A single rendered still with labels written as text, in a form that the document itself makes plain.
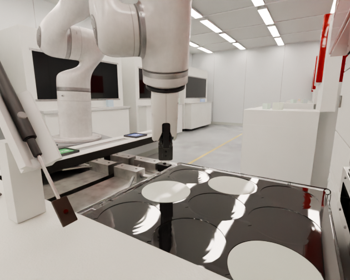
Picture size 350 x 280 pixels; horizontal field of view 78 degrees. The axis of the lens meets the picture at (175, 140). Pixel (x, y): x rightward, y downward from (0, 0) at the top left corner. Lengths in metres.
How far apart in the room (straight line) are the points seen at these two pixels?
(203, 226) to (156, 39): 0.29
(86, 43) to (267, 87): 7.71
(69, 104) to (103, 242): 0.72
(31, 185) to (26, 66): 3.41
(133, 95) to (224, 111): 4.58
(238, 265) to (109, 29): 0.35
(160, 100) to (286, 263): 0.29
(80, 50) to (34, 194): 0.71
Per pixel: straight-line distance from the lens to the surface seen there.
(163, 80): 0.38
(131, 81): 5.05
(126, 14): 0.36
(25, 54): 3.68
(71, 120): 0.89
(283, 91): 8.28
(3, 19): 4.68
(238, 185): 0.51
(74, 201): 0.51
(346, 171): 0.57
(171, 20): 0.37
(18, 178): 0.27
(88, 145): 0.64
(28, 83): 3.64
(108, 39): 0.36
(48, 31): 0.89
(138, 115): 5.05
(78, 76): 0.90
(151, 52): 0.37
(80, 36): 0.92
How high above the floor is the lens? 1.09
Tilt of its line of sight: 11 degrees down
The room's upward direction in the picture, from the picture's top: straight up
